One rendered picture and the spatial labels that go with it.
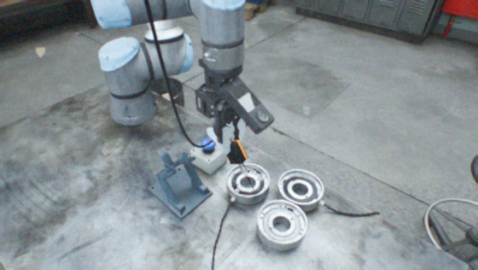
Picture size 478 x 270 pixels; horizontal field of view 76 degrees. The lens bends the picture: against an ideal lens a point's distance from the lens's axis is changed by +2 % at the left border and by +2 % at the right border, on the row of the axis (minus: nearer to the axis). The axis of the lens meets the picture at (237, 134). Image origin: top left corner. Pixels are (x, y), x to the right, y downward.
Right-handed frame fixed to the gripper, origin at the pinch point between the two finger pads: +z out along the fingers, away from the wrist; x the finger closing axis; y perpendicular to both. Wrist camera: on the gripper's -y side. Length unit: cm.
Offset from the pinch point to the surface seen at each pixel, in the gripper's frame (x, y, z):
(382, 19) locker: -321, 77, 75
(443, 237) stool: -87, -53, 84
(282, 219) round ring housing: 0.6, -15.2, 11.5
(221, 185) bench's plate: 2.0, 2.3, 13.2
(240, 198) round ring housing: 3.4, -5.3, 10.2
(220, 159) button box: -2.7, 7.2, 10.5
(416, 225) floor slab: -94, -42, 93
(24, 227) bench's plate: 39.7, 26.1, 13.1
